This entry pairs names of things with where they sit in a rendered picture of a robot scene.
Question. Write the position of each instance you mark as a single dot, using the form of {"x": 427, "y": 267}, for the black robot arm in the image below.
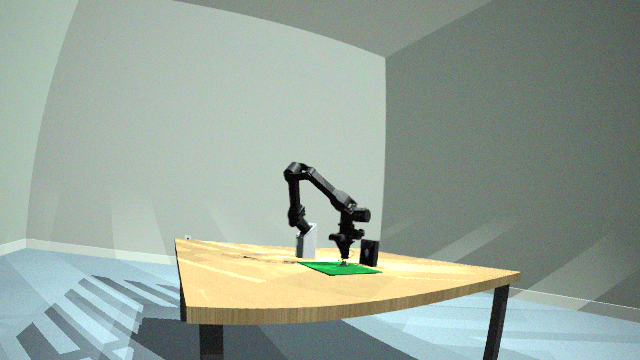
{"x": 339, "y": 200}

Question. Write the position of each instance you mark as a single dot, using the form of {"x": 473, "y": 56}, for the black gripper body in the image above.
{"x": 341, "y": 235}

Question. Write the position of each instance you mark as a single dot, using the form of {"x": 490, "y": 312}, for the black square fan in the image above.
{"x": 369, "y": 252}

